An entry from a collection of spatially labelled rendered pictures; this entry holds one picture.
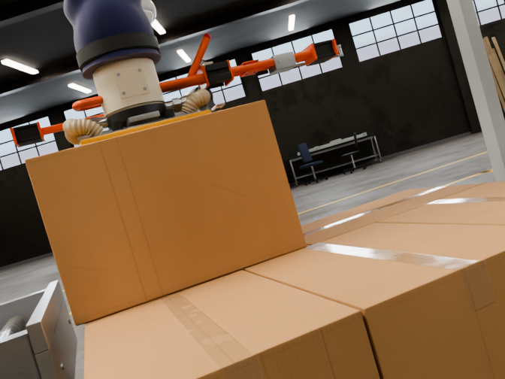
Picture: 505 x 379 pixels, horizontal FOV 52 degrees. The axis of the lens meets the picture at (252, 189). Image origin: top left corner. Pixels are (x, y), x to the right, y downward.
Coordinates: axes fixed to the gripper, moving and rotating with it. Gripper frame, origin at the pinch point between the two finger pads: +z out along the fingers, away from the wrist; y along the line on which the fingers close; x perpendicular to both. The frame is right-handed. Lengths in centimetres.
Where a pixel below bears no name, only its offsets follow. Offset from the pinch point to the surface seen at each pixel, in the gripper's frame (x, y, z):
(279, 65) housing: -16.2, 1.8, 16.9
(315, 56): -27.9, 2.0, 18.0
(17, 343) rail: 68, 49, 49
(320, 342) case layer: 23, 55, 93
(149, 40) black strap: 20.2, -11.1, 22.1
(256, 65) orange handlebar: -9.3, 0.3, 16.8
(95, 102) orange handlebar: 38.0, 0.6, 16.8
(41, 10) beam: 30, -270, -618
